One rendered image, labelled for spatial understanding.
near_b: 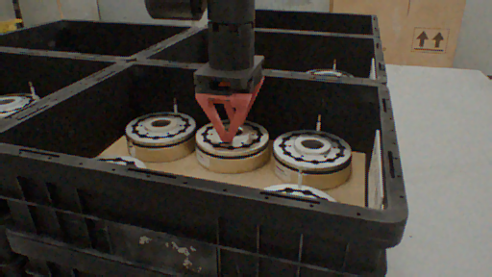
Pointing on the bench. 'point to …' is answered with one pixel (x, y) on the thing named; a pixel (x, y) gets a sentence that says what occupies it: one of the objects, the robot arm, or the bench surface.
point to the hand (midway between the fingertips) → (232, 128)
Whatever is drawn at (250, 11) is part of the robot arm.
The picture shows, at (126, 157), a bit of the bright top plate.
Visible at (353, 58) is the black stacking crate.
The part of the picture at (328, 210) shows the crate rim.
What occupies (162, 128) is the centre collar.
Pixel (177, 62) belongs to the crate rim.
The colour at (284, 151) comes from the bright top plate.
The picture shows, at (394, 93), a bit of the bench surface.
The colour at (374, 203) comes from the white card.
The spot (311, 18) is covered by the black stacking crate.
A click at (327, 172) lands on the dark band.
